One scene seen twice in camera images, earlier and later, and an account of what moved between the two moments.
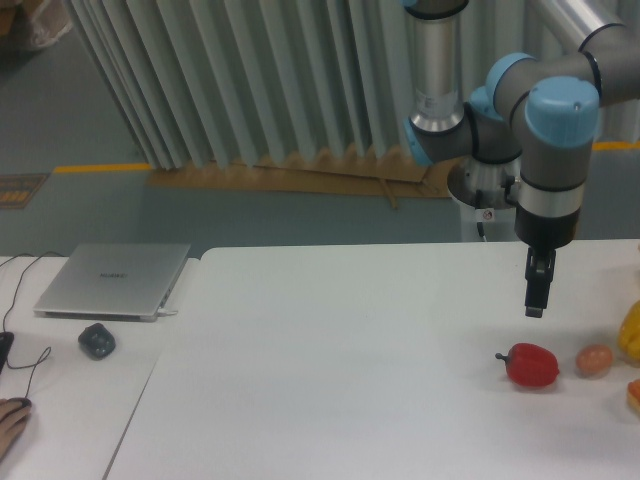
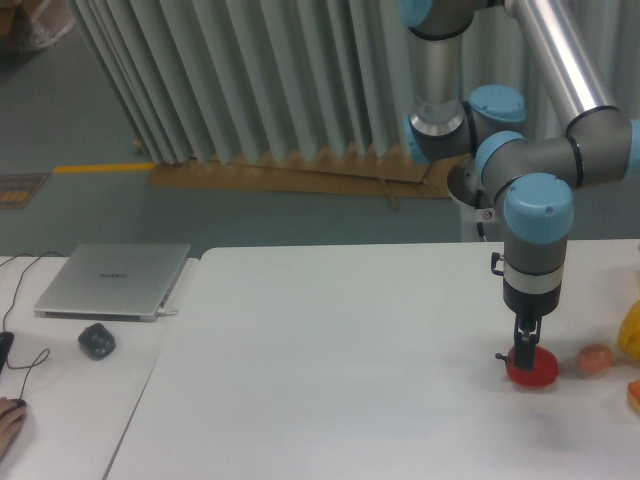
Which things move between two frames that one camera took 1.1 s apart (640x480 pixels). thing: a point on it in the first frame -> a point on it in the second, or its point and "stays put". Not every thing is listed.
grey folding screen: (246, 82) stays put
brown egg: (594, 359) stays put
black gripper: (540, 233) -> (531, 306)
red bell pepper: (531, 365) stays put
